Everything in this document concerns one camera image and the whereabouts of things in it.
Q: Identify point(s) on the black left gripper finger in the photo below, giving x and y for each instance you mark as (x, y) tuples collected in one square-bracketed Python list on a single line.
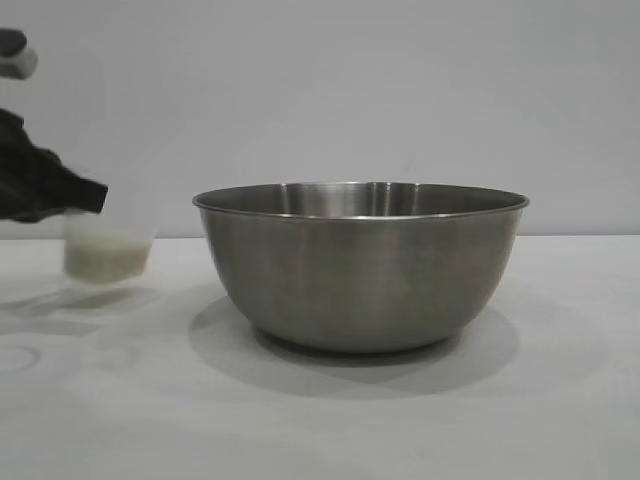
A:
[(82, 195)]

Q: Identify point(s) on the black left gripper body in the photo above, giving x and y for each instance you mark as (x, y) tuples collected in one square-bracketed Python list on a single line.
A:
[(25, 180)]

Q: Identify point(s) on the white rice grains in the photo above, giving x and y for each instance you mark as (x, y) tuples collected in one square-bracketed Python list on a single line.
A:
[(105, 260)]

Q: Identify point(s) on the stainless steel mixing bowl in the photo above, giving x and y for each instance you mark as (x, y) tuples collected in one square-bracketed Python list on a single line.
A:
[(360, 270)]

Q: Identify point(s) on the clear plastic measuring cup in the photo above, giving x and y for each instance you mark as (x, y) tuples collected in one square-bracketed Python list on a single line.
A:
[(130, 225)]

